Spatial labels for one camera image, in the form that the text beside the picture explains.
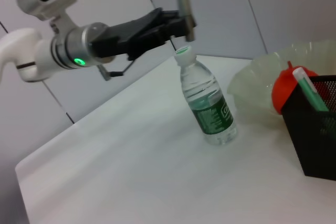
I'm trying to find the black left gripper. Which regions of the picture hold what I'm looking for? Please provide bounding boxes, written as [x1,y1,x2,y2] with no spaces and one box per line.
[89,8,197,61]

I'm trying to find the grey marker pen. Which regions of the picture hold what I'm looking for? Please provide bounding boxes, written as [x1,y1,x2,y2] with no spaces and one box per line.
[174,0,197,43]

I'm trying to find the clear green-label water bottle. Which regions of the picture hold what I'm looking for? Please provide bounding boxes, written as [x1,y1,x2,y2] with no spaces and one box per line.
[174,45,239,146]

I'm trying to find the red-orange orange fruit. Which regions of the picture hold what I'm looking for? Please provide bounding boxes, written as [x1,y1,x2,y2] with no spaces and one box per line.
[271,60,320,116]

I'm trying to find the green utility knife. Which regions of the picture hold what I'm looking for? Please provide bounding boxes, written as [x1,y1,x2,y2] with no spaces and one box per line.
[292,67,330,112]

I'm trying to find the pale green glass fruit bowl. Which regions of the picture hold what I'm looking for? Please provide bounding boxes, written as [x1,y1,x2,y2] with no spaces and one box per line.
[227,39,336,132]

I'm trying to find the black mesh pen holder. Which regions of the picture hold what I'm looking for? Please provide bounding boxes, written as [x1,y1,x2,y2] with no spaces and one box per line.
[281,74,336,182]

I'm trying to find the thin left gripper cable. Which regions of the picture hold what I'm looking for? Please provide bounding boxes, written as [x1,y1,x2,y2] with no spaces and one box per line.
[99,58,139,82]

